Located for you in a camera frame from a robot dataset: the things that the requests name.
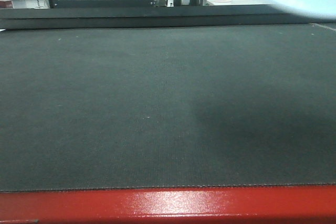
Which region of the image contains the white background table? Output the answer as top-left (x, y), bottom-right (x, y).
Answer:
top-left (199, 0), bottom-right (273, 6)

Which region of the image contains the dark grey table mat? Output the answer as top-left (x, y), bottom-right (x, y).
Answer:
top-left (1, 23), bottom-right (335, 191)

